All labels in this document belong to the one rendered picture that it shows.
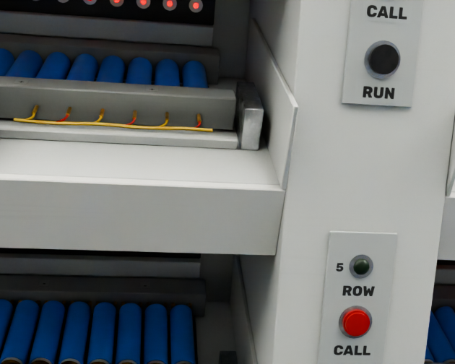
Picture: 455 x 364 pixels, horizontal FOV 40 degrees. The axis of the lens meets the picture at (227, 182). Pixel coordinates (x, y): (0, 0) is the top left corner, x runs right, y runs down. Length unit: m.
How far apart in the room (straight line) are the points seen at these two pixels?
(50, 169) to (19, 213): 0.03
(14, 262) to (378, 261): 0.30
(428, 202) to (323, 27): 0.12
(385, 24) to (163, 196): 0.15
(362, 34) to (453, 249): 0.14
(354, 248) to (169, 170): 0.12
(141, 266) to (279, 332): 0.19
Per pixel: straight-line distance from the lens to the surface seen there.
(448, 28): 0.37
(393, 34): 0.36
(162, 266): 0.54
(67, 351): 0.48
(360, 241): 0.37
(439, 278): 0.60
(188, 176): 0.35
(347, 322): 0.38
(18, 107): 0.42
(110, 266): 0.54
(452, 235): 0.40
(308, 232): 0.36
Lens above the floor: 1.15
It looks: 10 degrees down
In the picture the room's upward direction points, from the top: 4 degrees clockwise
